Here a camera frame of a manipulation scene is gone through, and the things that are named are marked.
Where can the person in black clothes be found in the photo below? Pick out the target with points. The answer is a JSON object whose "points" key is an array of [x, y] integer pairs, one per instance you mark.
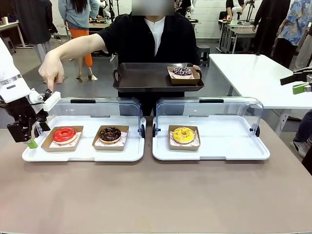
{"points": [[270, 22]]}

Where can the person in blue floral shirt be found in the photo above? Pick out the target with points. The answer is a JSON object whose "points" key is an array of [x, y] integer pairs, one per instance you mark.
{"points": [[296, 24]]}

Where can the brown cardboard donut tray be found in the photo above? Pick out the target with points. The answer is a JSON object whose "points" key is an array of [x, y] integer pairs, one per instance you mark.
{"points": [[97, 129], [198, 132], [185, 81], [47, 143]]}

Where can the person's left hand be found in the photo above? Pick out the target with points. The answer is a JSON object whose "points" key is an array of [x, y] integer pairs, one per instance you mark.
{"points": [[197, 71]]}

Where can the dark round stool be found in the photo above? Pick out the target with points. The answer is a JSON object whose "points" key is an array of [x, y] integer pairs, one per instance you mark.
{"points": [[203, 54]]}

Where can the yellow sprinkled donut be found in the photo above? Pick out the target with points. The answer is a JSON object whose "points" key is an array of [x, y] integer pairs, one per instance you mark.
{"points": [[183, 137]]}

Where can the plain chocolate donut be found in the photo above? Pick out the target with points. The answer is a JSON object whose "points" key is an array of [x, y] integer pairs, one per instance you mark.
{"points": [[109, 136]]}

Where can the chocolate donut with coloured sprinkles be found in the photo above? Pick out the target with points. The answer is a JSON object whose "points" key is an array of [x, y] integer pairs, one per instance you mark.
{"points": [[181, 71]]}

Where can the grey background workbench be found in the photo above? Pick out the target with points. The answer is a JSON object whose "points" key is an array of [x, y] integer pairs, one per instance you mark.
{"points": [[239, 34]]}

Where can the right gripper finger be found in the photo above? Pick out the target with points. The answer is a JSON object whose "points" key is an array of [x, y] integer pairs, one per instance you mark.
{"points": [[300, 88], [292, 77]]}

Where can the white printed paper liner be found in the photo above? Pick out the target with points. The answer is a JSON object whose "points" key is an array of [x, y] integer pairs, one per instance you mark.
{"points": [[76, 142], [123, 141], [197, 144], [193, 76]]}

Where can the white display tray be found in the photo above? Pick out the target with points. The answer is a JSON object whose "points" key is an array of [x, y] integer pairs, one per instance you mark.
{"points": [[87, 154], [219, 148]]}

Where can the person in dark coat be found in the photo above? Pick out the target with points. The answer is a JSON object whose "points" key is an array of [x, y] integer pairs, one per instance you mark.
{"points": [[34, 22]]}

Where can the person in black shirt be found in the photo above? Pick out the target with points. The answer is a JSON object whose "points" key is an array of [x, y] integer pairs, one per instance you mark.
{"points": [[151, 39]]}

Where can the person's right hand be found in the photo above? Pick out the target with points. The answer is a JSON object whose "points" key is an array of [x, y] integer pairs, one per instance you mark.
{"points": [[52, 69]]}

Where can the large white table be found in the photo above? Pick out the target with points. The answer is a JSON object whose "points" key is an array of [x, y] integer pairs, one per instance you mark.
{"points": [[253, 75]]}

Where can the clear plastic display cover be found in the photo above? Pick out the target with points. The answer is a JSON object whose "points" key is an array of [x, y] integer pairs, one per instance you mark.
{"points": [[97, 107], [209, 107]]}

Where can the red glazed donut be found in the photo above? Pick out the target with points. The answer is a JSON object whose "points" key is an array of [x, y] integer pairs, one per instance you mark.
{"points": [[64, 137]]}

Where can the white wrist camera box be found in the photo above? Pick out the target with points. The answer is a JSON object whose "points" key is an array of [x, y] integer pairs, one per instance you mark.
{"points": [[52, 101]]}

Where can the dark brown serving tray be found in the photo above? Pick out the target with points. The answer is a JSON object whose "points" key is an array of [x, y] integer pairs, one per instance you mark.
{"points": [[143, 78]]}

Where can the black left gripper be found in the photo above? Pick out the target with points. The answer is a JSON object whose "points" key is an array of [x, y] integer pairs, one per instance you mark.
{"points": [[22, 124]]}

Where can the person's right forearm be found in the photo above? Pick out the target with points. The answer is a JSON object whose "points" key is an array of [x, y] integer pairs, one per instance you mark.
{"points": [[78, 46]]}

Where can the small white background robot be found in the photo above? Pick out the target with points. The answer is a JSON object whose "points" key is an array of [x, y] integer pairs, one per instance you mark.
{"points": [[236, 12]]}

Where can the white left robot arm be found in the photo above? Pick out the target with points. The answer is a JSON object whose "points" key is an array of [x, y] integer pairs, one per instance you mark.
{"points": [[9, 73]]}

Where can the light background desk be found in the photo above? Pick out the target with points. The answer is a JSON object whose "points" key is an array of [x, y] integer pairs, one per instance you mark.
{"points": [[12, 29]]}

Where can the person with white sneakers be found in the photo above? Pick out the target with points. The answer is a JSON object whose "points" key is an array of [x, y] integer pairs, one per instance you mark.
{"points": [[303, 136]]}

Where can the person in orange skirt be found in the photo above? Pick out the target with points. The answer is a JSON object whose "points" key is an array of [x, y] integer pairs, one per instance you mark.
{"points": [[78, 17]]}

